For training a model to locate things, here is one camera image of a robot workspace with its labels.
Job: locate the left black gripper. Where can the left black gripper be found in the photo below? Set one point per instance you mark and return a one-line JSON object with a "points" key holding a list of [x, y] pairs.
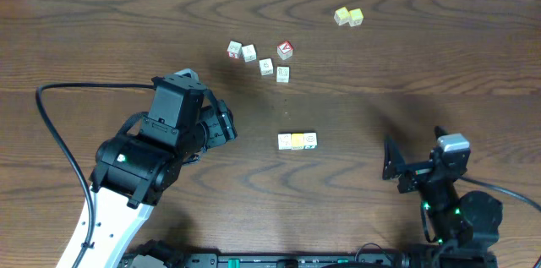
{"points": [[215, 134]]}

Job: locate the right yellow wooden block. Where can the right yellow wooden block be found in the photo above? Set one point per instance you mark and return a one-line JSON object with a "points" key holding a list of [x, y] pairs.
{"points": [[356, 17]]}

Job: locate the left yellow wooden block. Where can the left yellow wooden block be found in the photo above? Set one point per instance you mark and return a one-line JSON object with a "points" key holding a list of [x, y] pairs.
{"points": [[342, 16]]}

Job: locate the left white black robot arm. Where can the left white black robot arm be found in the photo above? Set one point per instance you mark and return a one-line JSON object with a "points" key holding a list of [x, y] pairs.
{"points": [[132, 171]]}

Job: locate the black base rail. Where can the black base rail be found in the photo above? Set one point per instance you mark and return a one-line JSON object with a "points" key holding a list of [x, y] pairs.
{"points": [[296, 261]]}

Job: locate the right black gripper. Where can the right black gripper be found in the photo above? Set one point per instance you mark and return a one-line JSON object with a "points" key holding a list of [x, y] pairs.
{"points": [[396, 166]]}

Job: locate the white block circle drawing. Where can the white block circle drawing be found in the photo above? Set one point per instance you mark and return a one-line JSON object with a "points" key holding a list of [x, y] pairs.
{"points": [[282, 74]]}

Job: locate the white block beside red-sided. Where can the white block beside red-sided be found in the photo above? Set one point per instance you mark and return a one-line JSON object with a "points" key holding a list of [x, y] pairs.
{"points": [[249, 53]]}

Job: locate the white block with drawing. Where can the white block with drawing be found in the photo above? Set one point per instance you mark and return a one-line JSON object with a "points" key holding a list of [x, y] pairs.
{"points": [[266, 66]]}

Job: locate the yellow wooden block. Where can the yellow wooden block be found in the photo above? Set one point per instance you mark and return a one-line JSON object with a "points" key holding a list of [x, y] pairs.
{"points": [[342, 16], [356, 17]]}

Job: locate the white block red side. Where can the white block red side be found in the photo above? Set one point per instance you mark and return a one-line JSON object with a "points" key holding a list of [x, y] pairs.
{"points": [[234, 49]]}

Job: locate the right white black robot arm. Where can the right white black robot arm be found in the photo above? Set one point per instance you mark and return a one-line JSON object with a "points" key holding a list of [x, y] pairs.
{"points": [[459, 229]]}

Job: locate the red letter A block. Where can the red letter A block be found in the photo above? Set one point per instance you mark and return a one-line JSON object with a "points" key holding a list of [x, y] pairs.
{"points": [[285, 50]]}

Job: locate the plain white wooden block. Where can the plain white wooden block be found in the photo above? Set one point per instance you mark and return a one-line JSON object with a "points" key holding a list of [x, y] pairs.
{"points": [[284, 141]]}

